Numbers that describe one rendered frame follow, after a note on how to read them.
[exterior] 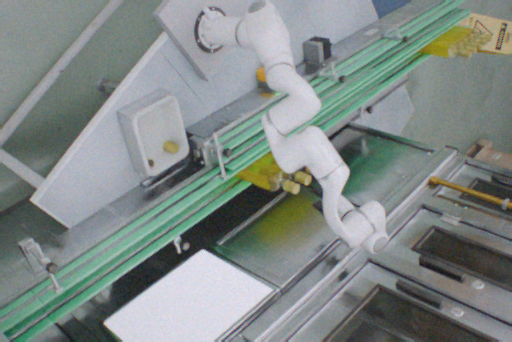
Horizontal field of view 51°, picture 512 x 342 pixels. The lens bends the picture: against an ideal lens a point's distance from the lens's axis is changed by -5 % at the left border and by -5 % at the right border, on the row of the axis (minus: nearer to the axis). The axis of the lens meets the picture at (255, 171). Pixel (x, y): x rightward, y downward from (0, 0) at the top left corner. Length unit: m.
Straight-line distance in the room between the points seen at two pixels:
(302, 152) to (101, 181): 0.69
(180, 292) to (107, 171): 0.44
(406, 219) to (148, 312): 0.88
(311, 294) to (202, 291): 0.32
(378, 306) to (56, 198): 0.99
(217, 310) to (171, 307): 0.14
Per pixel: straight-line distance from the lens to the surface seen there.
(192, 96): 1.92
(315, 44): 2.24
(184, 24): 1.81
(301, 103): 1.46
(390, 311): 1.60
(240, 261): 1.73
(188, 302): 1.65
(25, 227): 2.29
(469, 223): 1.89
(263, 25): 1.56
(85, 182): 1.76
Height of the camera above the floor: 2.20
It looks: 40 degrees down
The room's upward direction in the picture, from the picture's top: 112 degrees clockwise
